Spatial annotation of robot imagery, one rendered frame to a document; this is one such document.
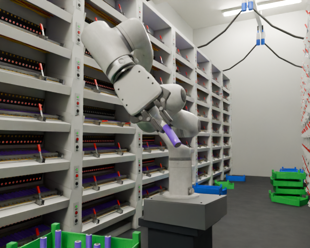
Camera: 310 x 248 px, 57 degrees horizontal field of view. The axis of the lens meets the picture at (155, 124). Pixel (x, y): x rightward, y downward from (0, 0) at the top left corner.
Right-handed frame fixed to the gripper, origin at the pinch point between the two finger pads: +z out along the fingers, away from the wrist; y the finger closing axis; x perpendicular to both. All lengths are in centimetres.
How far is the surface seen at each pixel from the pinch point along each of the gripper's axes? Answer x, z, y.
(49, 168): -57, -33, 66
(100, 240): -17.2, 12.3, 39.6
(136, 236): -15.1, 17.6, 28.2
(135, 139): -138, -39, 42
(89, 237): -13.3, 9.7, 39.8
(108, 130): -105, -46, 45
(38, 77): -50, -71, 42
